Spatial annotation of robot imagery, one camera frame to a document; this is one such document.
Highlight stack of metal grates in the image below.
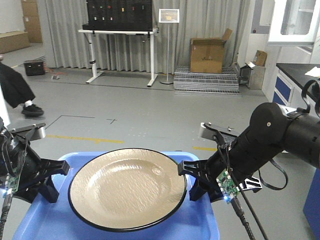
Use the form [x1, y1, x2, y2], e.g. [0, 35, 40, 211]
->
[173, 66, 240, 95]

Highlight white standing desk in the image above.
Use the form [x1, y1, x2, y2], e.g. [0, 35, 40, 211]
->
[77, 28, 158, 88]

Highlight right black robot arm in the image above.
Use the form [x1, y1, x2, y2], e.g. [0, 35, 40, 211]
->
[177, 80, 320, 202]

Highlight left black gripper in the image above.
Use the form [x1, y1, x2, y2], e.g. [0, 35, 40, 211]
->
[0, 139, 70, 203]

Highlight black pegboard panel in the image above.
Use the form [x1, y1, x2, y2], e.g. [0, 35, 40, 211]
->
[82, 0, 153, 32]

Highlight lab counter with blue doors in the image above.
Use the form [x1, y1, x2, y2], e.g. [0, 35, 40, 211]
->
[272, 63, 320, 232]

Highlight sign on metal stand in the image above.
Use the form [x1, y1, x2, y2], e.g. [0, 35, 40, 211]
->
[158, 8, 180, 85]

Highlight black box on floor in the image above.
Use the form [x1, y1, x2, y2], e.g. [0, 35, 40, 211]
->
[23, 60, 46, 76]

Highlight right green circuit board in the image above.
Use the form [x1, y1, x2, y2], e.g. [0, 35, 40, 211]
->
[216, 169, 240, 204]

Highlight person in black clothes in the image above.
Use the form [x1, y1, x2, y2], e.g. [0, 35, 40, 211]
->
[0, 54, 44, 117]

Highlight blue plastic tray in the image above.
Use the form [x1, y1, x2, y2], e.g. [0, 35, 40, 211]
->
[13, 151, 220, 240]

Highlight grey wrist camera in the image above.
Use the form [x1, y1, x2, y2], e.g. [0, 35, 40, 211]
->
[9, 123, 46, 141]
[198, 122, 240, 146]

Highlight green circuit board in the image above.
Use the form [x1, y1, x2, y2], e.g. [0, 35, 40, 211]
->
[216, 169, 240, 204]
[3, 173, 20, 196]

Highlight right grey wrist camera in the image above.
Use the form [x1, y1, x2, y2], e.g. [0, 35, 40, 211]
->
[198, 122, 240, 146]

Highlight beige plate with black rim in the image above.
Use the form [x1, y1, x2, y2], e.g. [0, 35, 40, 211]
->
[68, 148, 187, 232]

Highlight grey curtain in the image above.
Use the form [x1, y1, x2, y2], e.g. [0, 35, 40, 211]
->
[37, 0, 250, 73]

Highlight white glass wall cabinet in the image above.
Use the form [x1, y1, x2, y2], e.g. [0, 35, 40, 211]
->
[268, 0, 320, 47]

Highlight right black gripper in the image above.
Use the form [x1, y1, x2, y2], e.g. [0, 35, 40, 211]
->
[177, 145, 238, 203]

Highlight large open cardboard box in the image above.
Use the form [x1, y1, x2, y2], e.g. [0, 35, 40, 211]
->
[190, 28, 233, 74]

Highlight stacked cardboard boxes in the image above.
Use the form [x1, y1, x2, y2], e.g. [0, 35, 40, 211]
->
[0, 0, 43, 54]

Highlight grey metal box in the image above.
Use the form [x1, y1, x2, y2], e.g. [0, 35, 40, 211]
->
[238, 61, 266, 90]

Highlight small cardboard box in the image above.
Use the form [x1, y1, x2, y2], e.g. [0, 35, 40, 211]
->
[253, 50, 268, 67]

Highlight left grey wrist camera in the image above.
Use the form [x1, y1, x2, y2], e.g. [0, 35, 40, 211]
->
[9, 123, 46, 141]

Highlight left green circuit board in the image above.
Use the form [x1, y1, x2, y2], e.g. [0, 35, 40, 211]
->
[3, 173, 20, 196]

